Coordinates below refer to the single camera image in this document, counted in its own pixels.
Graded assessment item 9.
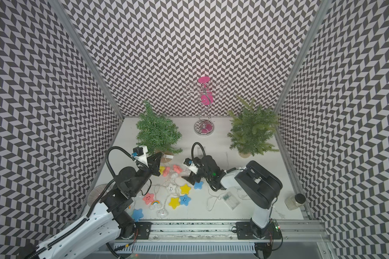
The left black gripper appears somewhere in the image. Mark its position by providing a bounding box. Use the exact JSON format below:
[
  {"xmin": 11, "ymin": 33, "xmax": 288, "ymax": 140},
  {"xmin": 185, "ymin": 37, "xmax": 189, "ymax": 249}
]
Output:
[{"xmin": 130, "ymin": 152, "xmax": 162, "ymax": 196}]

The star cloud string light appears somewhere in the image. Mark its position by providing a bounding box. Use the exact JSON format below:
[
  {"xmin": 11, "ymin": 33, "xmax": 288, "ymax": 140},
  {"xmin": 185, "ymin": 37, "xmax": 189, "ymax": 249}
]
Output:
[{"xmin": 126, "ymin": 154, "xmax": 211, "ymax": 220}]

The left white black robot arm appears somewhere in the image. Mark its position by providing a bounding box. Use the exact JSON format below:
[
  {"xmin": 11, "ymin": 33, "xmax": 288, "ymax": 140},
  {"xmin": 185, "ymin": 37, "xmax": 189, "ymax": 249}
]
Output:
[{"xmin": 17, "ymin": 146, "xmax": 163, "ymax": 259}]

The left green christmas tree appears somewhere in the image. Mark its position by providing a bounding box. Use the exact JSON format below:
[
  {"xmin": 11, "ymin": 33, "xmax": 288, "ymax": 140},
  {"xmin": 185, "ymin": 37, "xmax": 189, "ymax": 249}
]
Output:
[{"xmin": 136, "ymin": 100, "xmax": 183, "ymax": 154}]

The right green fern tree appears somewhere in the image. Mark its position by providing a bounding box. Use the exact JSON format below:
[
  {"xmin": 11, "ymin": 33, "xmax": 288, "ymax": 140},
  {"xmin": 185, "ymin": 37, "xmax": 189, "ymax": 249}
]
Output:
[{"xmin": 228, "ymin": 96, "xmax": 279, "ymax": 156}]

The fairy light battery box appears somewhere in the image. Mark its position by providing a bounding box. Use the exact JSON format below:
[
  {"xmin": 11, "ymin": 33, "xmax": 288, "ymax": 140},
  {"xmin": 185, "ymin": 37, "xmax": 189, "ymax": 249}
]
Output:
[{"xmin": 220, "ymin": 192, "xmax": 240, "ymax": 210}]

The glass jar black lid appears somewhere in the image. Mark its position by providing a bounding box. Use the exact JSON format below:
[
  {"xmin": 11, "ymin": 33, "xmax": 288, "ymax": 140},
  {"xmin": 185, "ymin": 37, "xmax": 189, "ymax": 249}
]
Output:
[{"xmin": 284, "ymin": 193, "xmax": 306, "ymax": 210}]

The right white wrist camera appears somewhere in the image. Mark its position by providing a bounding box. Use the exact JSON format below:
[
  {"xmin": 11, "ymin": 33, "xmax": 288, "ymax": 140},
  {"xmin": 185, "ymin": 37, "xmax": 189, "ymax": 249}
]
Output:
[{"xmin": 183, "ymin": 158, "xmax": 198, "ymax": 174}]

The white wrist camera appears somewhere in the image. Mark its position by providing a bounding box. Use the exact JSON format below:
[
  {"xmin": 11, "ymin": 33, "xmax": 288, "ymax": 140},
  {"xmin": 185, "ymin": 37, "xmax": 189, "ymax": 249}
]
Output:
[
  {"xmin": 183, "ymin": 158, "xmax": 198, "ymax": 174},
  {"xmin": 132, "ymin": 146, "xmax": 148, "ymax": 166}
]

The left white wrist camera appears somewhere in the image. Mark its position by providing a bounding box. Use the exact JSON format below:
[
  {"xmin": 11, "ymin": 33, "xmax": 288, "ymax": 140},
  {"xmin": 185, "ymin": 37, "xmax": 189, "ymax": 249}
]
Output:
[{"xmin": 132, "ymin": 146, "xmax": 148, "ymax": 166}]

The thin wire fairy light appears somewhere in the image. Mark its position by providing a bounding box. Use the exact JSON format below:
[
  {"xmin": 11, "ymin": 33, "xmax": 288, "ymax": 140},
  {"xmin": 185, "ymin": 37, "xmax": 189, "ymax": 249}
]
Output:
[{"xmin": 206, "ymin": 151, "xmax": 266, "ymax": 213}]

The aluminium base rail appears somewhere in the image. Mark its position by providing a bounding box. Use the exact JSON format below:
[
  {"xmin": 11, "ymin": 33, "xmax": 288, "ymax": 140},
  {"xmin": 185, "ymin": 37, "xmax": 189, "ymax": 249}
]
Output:
[{"xmin": 92, "ymin": 219, "xmax": 337, "ymax": 259}]

